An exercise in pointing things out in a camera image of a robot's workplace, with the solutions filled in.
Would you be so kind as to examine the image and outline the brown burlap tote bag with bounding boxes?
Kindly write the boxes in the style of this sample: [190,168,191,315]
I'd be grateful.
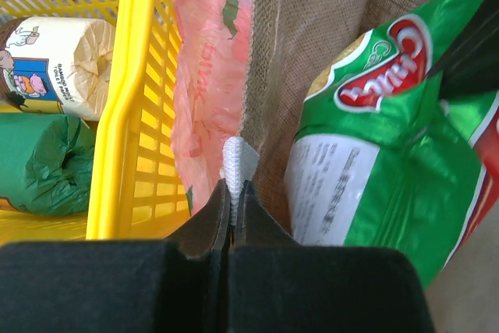
[220,0,499,333]

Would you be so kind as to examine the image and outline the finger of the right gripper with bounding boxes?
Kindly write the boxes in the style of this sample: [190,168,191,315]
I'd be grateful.
[426,1,498,99]

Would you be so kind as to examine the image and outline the pink plastic grocery bag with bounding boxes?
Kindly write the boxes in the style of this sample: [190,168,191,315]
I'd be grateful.
[171,0,252,214]

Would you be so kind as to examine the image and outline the large yellow shopping basket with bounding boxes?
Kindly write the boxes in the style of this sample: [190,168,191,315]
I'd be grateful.
[1,0,189,243]

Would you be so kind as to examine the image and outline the green toilet paper roll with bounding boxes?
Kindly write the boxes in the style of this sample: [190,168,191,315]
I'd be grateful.
[1,113,95,216]

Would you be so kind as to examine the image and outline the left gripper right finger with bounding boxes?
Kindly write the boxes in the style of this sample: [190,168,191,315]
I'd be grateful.
[228,182,434,332]

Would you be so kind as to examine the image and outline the green Chuba chips bag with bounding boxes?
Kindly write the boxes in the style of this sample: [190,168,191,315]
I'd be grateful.
[285,0,498,285]

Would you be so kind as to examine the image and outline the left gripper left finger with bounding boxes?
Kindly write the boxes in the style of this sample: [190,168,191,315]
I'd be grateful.
[1,181,230,332]

